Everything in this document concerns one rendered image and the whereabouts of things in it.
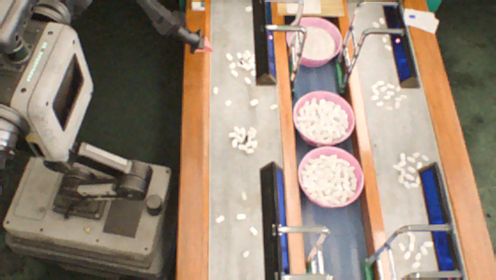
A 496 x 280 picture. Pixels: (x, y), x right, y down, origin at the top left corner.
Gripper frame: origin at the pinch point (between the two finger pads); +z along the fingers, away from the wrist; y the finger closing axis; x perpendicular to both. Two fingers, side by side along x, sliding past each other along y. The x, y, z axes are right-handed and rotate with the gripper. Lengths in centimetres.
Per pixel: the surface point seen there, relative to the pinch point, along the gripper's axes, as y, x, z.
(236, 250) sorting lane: -85, 2, 17
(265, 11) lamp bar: 0.2, -32.9, -0.2
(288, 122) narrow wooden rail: -30.1, -14.5, 31.7
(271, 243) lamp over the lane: -94, -31, 1
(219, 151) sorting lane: -43.3, 6.3, 11.3
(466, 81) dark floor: 54, -43, 182
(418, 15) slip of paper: 35, -60, 84
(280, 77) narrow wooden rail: -6.5, -13.1, 29.8
